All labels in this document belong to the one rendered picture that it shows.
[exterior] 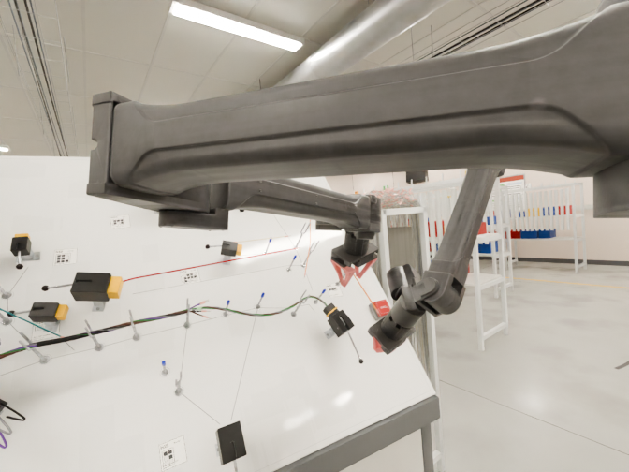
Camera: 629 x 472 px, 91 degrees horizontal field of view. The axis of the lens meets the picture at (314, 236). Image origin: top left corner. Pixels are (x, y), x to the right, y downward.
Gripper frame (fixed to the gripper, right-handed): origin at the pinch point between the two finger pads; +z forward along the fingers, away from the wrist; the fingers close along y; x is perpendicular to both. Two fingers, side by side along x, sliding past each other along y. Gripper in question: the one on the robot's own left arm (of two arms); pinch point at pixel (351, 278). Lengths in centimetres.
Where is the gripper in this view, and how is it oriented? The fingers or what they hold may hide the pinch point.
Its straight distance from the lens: 79.4
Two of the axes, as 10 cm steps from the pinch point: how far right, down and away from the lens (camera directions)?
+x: 6.4, 4.3, -6.4
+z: -0.5, 8.5, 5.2
